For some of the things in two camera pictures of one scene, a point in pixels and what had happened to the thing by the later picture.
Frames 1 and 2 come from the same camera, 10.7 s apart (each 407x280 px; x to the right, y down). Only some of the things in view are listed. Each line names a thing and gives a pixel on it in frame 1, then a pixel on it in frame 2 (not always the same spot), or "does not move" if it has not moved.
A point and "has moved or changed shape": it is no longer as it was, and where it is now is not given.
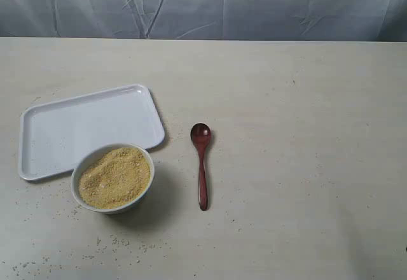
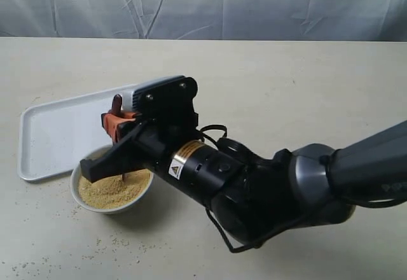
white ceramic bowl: (80, 165) does not move
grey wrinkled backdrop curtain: (262, 7) does not move
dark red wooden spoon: (201, 133) has moved or changed shape
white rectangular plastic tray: (53, 134) does not move
